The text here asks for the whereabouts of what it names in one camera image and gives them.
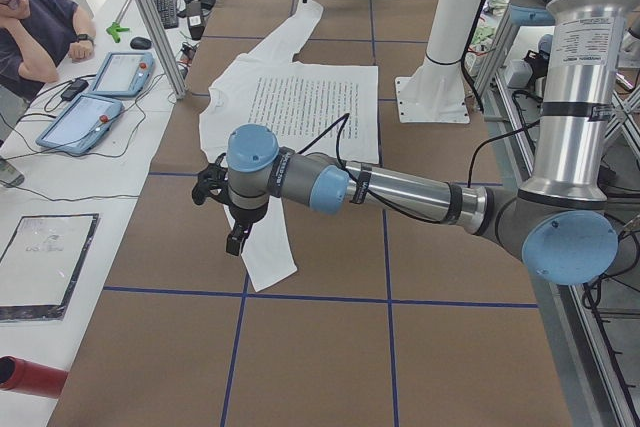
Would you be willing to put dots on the aluminium side frame rail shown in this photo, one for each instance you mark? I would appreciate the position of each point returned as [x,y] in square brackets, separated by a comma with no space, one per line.
[567,232]

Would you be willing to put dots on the lower blue teach pendant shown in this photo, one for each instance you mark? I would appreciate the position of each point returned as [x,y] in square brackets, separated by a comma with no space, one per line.
[81,125]

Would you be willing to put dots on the green plastic tool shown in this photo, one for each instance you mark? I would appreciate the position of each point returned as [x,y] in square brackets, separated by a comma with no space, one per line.
[115,30]

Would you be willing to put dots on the black computer mouse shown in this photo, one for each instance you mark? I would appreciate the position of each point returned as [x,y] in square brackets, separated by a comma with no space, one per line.
[140,43]

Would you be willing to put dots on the blue teach pendant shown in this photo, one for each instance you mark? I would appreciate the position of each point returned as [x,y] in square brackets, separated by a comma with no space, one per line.
[123,74]
[81,125]

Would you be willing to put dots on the seated person dark shirt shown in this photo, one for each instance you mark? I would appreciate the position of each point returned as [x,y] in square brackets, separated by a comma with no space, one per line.
[36,35]

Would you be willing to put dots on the red cylinder bottle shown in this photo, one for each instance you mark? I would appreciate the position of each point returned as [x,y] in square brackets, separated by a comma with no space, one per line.
[30,378]

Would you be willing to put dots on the aluminium frame post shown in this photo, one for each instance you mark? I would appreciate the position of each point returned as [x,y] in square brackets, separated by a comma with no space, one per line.
[164,52]

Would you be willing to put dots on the white long-sleeve printed shirt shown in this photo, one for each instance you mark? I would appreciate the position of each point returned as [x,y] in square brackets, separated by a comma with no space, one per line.
[308,107]

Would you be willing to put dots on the upper blue teach pendant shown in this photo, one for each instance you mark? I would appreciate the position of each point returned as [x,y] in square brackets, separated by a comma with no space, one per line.
[123,74]

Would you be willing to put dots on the black keyboard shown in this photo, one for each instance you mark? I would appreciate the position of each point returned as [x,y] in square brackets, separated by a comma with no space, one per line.
[168,14]

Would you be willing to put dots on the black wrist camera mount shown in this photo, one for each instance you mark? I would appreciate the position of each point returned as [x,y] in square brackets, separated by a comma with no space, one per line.
[212,183]

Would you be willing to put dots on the black power adapter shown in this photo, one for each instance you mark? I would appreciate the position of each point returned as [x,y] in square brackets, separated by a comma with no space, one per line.
[75,88]

